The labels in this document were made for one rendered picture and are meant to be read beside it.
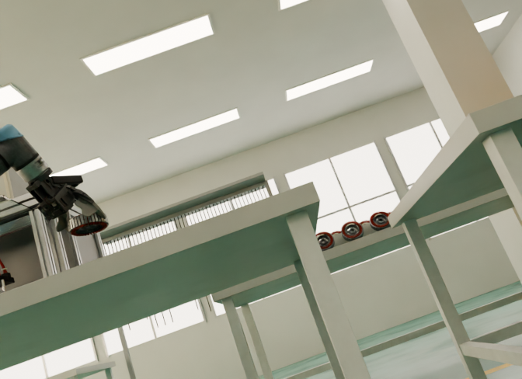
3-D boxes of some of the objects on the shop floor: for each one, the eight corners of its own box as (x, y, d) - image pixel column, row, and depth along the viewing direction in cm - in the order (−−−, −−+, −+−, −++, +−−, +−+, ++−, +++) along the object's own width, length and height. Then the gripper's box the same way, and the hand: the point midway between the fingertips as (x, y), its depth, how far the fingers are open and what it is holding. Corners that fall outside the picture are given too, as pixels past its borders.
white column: (613, 278, 388) (429, -58, 480) (558, 298, 388) (384, -42, 479) (579, 283, 436) (418, -23, 528) (530, 301, 436) (377, -9, 527)
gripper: (6, 198, 139) (57, 251, 147) (53, 171, 132) (103, 228, 140) (22, 182, 146) (70, 233, 154) (68, 155, 139) (115, 210, 147)
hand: (89, 224), depth 149 cm, fingers closed on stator, 13 cm apart
